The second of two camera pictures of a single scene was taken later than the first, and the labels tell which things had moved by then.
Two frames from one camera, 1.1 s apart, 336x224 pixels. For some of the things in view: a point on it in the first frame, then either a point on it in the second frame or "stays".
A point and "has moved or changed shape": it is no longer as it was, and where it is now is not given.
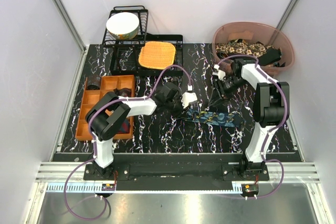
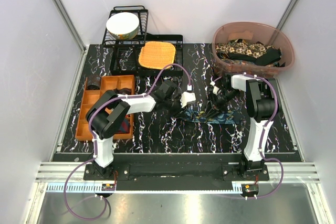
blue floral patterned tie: (226, 119) has moved or changed shape
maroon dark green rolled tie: (124, 92) stays
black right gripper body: (228, 86) → (224, 97)
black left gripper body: (175, 107) stays
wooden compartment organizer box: (108, 84) stays
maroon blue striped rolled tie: (125, 127) stays
